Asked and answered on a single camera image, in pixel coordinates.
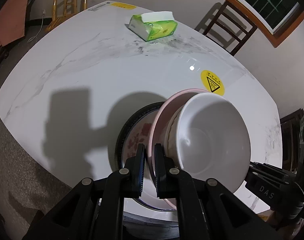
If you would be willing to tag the yellow blue cartoon bowl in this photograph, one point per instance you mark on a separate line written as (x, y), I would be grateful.
(212, 140)

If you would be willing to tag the white pink Rabbit bowl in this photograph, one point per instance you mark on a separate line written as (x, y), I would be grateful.
(170, 137)

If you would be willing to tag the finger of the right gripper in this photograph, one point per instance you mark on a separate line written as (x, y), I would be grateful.
(259, 173)

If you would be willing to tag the green tissue box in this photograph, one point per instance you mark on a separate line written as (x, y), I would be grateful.
(150, 26)

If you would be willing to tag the right hand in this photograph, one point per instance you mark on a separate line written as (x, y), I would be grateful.
(285, 228)

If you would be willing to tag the yellow round warning sticker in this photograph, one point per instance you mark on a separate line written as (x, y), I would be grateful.
(212, 82)

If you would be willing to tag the bamboo chair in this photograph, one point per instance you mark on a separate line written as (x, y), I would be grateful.
(69, 9)

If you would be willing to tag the brown wooden window frame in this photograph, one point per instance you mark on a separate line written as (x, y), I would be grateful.
(278, 37)

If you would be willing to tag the white plate pink flowers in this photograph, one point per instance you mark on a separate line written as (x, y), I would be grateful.
(139, 134)

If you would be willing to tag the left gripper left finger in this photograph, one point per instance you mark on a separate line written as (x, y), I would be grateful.
(135, 176)

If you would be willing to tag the yellow rectangular table label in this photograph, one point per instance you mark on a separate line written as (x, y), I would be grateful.
(123, 5)

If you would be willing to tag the dark wooden chair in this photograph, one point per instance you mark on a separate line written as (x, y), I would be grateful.
(227, 26)

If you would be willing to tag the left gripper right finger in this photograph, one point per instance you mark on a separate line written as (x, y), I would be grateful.
(167, 184)

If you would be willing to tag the large blue floral plate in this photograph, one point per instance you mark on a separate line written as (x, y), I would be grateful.
(125, 129)

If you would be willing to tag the dark stacked chairs right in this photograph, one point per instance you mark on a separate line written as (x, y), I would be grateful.
(290, 129)

